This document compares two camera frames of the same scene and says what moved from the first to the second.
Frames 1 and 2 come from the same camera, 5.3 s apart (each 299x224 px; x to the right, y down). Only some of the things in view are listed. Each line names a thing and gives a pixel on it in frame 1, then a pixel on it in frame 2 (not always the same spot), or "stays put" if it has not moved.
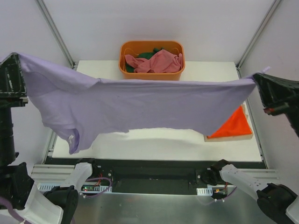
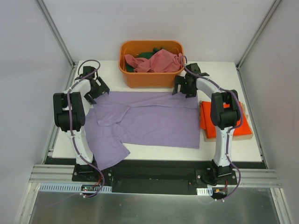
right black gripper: [281, 105] to [183, 86]
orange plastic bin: [136, 48] stays put
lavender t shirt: [82, 108] to [163, 119]
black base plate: [158, 176] stays put
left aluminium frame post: [50, 23] stays put
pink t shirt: [163, 60] stays put
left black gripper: [12, 98] to [98, 89]
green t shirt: [145, 55] stays put
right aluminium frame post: [274, 4] stays put
